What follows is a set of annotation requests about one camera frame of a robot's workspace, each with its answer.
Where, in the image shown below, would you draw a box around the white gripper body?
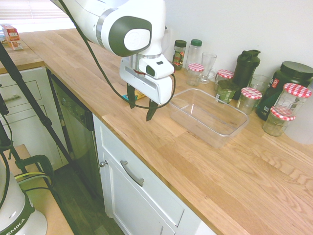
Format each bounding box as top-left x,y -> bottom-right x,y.
119,56 -> 175,105

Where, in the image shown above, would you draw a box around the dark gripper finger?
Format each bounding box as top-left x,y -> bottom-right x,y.
126,83 -> 136,110
146,99 -> 159,122

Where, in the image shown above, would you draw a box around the yellow and teal protein bar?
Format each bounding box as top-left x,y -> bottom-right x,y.
123,89 -> 147,101

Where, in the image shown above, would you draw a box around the clear plastic rectangular container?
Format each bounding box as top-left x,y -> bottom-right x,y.
169,88 -> 249,149

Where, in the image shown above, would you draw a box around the large black protein powder tub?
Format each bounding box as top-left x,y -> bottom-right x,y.
255,61 -> 313,121

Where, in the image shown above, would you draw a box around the spice jar with dark lid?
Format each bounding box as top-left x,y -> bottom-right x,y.
172,39 -> 187,71

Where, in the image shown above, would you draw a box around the glass jar red checkered lid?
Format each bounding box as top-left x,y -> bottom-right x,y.
215,69 -> 235,92
236,87 -> 263,115
263,106 -> 296,137
186,63 -> 205,86

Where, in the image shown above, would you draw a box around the clear bottle with green lid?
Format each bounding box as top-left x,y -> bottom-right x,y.
186,39 -> 203,71

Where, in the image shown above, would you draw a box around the dark dishwasher front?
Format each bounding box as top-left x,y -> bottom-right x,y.
47,70 -> 103,199

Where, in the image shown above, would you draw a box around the tall clear drinking glass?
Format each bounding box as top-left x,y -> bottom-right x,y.
198,52 -> 218,85

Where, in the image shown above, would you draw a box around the dark green paper cup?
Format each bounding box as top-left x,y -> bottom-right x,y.
215,80 -> 240,105

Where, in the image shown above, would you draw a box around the black shaker bottle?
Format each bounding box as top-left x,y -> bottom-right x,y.
232,49 -> 261,100

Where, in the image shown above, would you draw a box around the white kitchen cabinet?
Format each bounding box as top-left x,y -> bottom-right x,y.
92,114 -> 216,235

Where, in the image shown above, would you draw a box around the green clamp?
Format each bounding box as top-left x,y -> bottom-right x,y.
14,154 -> 55,194

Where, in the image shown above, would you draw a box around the short clear glass tumbler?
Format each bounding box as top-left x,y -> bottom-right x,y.
248,74 -> 271,96

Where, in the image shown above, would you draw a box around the orange and white carton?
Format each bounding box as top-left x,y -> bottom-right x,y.
1,24 -> 20,44
4,40 -> 24,51

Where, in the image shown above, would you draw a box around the white window blinds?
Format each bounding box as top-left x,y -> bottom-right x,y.
0,0 -> 74,21

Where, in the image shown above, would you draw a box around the light wooden board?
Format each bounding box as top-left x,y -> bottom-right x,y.
0,144 -> 74,235

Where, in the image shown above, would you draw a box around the large jar red checkered lid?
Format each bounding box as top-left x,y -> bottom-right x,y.
273,83 -> 313,116

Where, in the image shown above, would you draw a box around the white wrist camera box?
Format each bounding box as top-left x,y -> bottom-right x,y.
139,54 -> 176,80

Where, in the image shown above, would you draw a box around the silver drawer handle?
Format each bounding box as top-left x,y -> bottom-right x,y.
120,160 -> 145,187
2,94 -> 22,103

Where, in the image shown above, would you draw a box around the black camera tripod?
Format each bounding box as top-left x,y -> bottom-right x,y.
0,41 -> 98,199

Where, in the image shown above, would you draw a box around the yellow-green cable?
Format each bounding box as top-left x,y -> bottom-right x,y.
15,172 -> 52,187

